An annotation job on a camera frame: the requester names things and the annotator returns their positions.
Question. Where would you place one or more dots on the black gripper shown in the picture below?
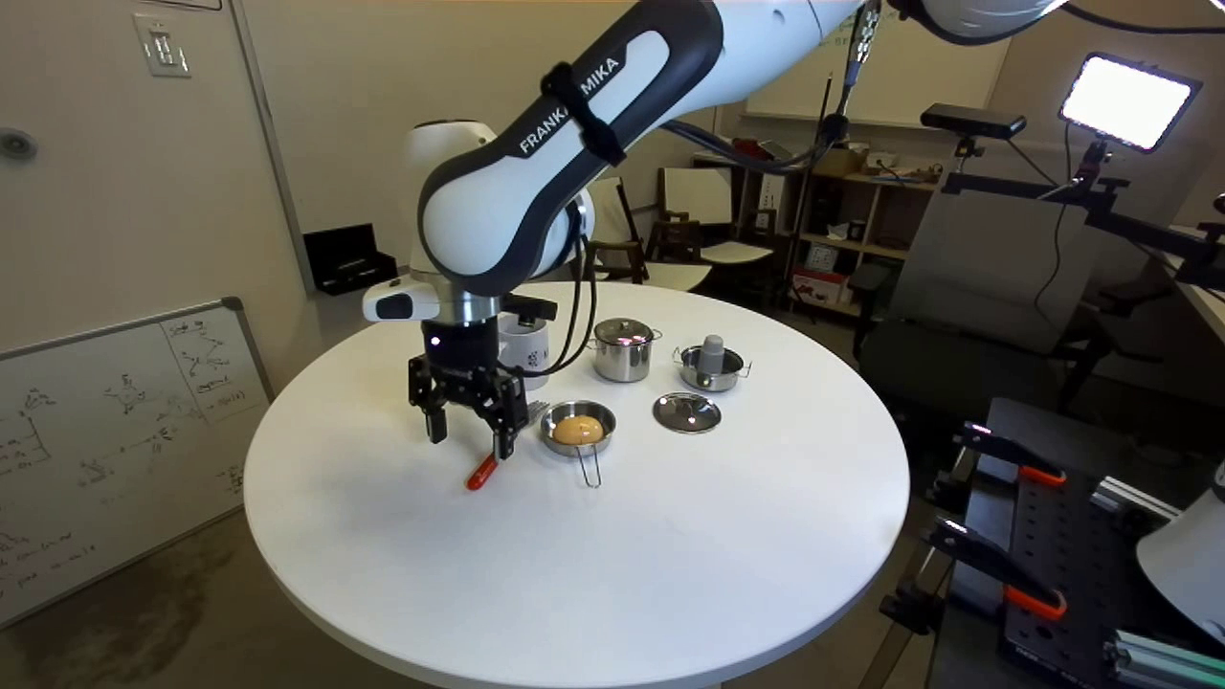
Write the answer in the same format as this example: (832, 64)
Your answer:
(464, 370)

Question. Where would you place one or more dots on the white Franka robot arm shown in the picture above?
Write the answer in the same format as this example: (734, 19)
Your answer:
(561, 127)

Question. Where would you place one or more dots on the white ceramic mug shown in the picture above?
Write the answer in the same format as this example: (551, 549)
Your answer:
(527, 347)

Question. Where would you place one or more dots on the steel cooking pot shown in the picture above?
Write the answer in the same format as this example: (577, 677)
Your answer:
(625, 359)

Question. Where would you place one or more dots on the black open case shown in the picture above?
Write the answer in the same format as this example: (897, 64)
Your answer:
(346, 263)

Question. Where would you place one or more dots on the round steel pot lid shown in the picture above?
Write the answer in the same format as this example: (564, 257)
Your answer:
(688, 411)

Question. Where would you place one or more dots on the small grey shaker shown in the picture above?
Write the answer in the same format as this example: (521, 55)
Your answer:
(709, 351)

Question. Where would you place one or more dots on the wooden chair white cushions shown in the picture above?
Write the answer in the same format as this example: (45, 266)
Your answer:
(698, 194)
(675, 272)

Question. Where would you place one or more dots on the leaning framed whiteboard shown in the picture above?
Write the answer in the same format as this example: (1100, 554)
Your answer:
(116, 433)

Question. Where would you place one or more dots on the wooden cluttered shelf unit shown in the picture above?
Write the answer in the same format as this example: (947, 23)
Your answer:
(880, 212)

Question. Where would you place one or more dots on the grey office chair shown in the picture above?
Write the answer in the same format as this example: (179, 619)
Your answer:
(981, 272)

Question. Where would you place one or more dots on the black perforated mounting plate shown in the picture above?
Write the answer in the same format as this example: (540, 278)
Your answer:
(1086, 549)

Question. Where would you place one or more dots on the white rounded cover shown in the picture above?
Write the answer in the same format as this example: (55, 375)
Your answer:
(1189, 562)

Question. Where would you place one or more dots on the bright LED light panel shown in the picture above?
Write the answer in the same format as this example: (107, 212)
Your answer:
(1128, 100)

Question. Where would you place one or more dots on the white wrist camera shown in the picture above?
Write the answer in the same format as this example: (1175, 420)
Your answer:
(399, 303)

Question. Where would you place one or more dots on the round grey wall knob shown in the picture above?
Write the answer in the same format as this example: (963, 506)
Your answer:
(16, 147)

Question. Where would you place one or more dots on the black bar-shaped camera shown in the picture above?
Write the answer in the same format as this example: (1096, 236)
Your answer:
(975, 122)

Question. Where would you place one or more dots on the silver aluminium rail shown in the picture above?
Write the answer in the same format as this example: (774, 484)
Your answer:
(1139, 499)

